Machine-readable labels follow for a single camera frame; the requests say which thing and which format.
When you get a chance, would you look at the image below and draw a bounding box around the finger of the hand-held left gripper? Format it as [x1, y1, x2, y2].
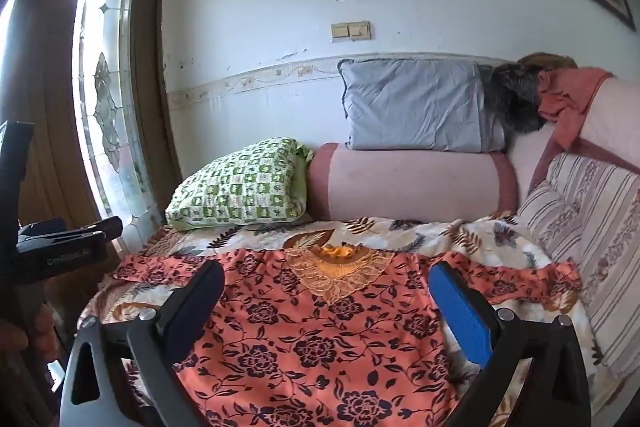
[19, 216, 124, 245]

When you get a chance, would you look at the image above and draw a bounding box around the grey pillow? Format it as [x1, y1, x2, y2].
[337, 58, 507, 154]

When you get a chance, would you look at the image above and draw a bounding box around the orange floral shirt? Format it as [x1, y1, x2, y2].
[112, 246, 583, 427]

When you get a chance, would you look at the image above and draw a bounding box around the salmon cloth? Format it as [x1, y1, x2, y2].
[537, 67, 615, 148]

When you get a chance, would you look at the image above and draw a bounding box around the beige light switch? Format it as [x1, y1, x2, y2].
[331, 21, 372, 42]

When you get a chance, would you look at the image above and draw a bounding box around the dark furry cloth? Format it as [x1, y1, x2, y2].
[482, 62, 548, 135]

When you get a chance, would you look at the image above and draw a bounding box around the green patterned pillow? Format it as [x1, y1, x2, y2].
[165, 137, 315, 230]

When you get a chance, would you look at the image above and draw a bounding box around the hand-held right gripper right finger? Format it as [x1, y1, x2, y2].
[429, 261, 593, 427]

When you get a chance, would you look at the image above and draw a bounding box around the wooden door with stained glass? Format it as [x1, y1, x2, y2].
[0, 0, 183, 253]

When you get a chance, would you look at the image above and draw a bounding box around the striped sofa cushion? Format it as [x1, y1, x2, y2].
[517, 153, 640, 380]

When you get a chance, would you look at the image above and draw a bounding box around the leaf print blanket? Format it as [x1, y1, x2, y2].
[77, 214, 606, 427]

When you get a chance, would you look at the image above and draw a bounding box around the pink sofa backrest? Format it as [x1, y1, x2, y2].
[505, 77, 640, 192]

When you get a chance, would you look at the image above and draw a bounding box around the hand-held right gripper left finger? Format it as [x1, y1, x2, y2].
[59, 259, 226, 427]

